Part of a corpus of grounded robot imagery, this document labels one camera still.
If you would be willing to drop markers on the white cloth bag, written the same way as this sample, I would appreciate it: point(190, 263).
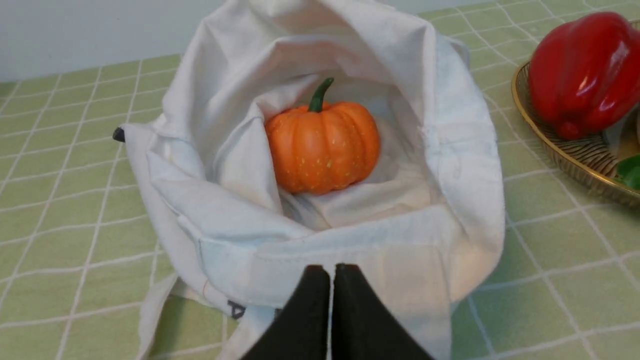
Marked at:
point(426, 227)

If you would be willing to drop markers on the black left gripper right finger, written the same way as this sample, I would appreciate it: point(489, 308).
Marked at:
point(362, 328)

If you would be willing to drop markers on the green leafy vegetable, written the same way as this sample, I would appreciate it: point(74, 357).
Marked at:
point(627, 172)

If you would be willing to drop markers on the small orange pumpkin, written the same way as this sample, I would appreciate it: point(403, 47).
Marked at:
point(321, 147)

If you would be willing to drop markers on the red bell pepper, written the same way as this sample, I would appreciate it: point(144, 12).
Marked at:
point(584, 75)

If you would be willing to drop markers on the gold wire basket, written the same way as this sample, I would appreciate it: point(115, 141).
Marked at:
point(591, 161)

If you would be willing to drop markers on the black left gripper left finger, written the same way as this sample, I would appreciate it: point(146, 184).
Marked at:
point(300, 330)

